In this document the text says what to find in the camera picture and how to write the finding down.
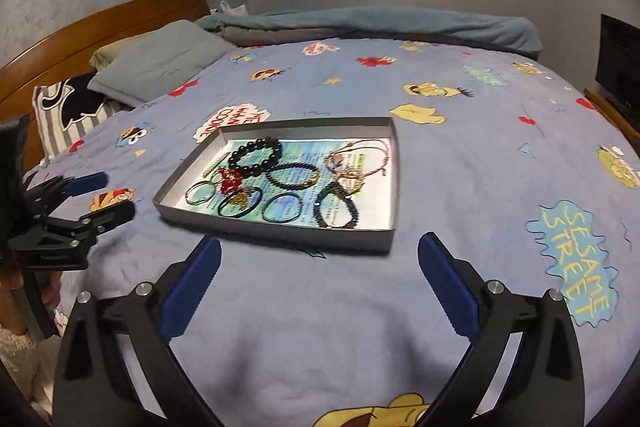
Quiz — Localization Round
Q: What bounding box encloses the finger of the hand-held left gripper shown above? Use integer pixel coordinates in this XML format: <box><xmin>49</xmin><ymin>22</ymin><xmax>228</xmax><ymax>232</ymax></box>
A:
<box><xmin>25</xmin><ymin>172</ymin><xmax>109</xmax><ymax>208</ymax></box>
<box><xmin>47</xmin><ymin>202</ymin><xmax>136</xmax><ymax>253</ymax></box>

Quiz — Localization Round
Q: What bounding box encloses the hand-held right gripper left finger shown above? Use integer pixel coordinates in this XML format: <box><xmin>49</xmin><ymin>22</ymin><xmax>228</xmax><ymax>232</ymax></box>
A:
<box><xmin>54</xmin><ymin>237</ymin><xmax>223</xmax><ymax>427</ymax></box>

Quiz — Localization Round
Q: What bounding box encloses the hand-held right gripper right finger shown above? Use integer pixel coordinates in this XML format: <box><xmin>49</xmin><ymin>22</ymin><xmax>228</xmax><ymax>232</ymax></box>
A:
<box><xmin>417</xmin><ymin>232</ymin><xmax>586</xmax><ymax>427</ymax></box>

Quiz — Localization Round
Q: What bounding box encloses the grey cardboard box tray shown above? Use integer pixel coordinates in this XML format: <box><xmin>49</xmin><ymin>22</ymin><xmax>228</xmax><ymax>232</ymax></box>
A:
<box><xmin>152</xmin><ymin>117</ymin><xmax>401</xmax><ymax>254</ymax></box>

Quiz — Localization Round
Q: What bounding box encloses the thin black ring hoop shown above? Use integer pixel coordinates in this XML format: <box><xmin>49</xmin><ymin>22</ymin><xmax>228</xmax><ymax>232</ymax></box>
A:
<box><xmin>263</xmin><ymin>192</ymin><xmax>304</xmax><ymax>223</ymax></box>
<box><xmin>218</xmin><ymin>187</ymin><xmax>264</xmax><ymax>221</ymax></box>

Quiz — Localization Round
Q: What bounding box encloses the red beaded charm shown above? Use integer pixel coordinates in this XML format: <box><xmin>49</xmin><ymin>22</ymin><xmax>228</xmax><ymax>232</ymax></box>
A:
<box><xmin>217</xmin><ymin>168</ymin><xmax>251</xmax><ymax>206</ymax></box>

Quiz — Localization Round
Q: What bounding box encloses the small black bead bracelet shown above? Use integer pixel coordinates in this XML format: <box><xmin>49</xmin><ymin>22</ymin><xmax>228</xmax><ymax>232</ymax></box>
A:
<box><xmin>315</xmin><ymin>181</ymin><xmax>359</xmax><ymax>229</ymax></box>

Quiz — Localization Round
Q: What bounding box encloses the round pearl hair clip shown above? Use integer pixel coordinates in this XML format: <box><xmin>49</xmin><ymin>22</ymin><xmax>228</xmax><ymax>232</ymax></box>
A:
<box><xmin>336</xmin><ymin>162</ymin><xmax>373</xmax><ymax>194</ymax></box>

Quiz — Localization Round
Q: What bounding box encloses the large black bead bracelet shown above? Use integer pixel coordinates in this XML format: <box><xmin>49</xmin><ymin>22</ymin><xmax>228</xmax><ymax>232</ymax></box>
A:
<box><xmin>227</xmin><ymin>137</ymin><xmax>283</xmax><ymax>178</ymax></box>

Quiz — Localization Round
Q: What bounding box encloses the person's left hand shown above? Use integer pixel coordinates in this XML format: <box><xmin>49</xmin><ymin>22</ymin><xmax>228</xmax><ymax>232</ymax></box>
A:
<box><xmin>40</xmin><ymin>272</ymin><xmax>62</xmax><ymax>309</ymax></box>

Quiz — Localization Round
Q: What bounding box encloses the striped black and white pillow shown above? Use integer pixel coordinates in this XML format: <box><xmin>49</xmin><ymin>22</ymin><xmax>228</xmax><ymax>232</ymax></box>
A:
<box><xmin>32</xmin><ymin>76</ymin><xmax>123</xmax><ymax>158</ymax></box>

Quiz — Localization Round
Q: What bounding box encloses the beige fuzzy cloth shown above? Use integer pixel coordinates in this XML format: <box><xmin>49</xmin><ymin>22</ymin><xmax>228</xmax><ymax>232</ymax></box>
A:
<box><xmin>0</xmin><ymin>327</ymin><xmax>53</xmax><ymax>410</ymax></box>

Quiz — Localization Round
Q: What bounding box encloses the yellow-green pillow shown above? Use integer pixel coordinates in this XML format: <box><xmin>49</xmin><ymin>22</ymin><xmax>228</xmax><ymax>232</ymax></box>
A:
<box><xmin>90</xmin><ymin>34</ymin><xmax>151</xmax><ymax>70</ymax></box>

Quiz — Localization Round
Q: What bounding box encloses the cartoon printed blue bedsheet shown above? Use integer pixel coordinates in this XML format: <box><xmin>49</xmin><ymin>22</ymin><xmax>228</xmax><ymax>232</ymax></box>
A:
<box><xmin>0</xmin><ymin>34</ymin><xmax>640</xmax><ymax>427</ymax></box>

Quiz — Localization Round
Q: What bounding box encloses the grey-blue pillow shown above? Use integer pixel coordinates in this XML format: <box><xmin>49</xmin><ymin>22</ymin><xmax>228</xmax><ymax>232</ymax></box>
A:
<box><xmin>87</xmin><ymin>19</ymin><xmax>236</xmax><ymax>108</ymax></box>

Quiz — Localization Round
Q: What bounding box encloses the wooden headboard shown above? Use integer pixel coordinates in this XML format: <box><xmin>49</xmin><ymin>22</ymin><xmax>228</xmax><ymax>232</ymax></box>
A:
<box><xmin>0</xmin><ymin>0</ymin><xmax>211</xmax><ymax>158</ymax></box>

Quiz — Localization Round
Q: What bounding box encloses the printed blue-green paper sheet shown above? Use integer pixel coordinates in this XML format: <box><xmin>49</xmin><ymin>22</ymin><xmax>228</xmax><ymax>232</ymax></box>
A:
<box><xmin>187</xmin><ymin>137</ymin><xmax>390</xmax><ymax>230</ymax></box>

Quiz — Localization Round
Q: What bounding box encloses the wooden television stand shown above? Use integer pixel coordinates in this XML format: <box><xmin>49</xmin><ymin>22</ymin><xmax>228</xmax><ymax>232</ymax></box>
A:
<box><xmin>582</xmin><ymin>88</ymin><xmax>640</xmax><ymax>148</ymax></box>

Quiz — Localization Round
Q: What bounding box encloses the grey-blue blanket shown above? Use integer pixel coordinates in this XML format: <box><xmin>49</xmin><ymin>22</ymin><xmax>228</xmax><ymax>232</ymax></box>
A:
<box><xmin>195</xmin><ymin>5</ymin><xmax>543</xmax><ymax>55</ymax></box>

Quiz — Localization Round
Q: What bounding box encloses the black television screen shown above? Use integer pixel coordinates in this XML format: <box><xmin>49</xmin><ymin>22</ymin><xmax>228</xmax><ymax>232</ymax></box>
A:
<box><xmin>595</xmin><ymin>13</ymin><xmax>640</xmax><ymax>130</ymax></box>

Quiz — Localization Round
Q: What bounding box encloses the pink cord bracelet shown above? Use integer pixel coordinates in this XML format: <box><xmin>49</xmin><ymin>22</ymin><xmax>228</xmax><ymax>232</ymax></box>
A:
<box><xmin>324</xmin><ymin>138</ymin><xmax>392</xmax><ymax>178</ymax></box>

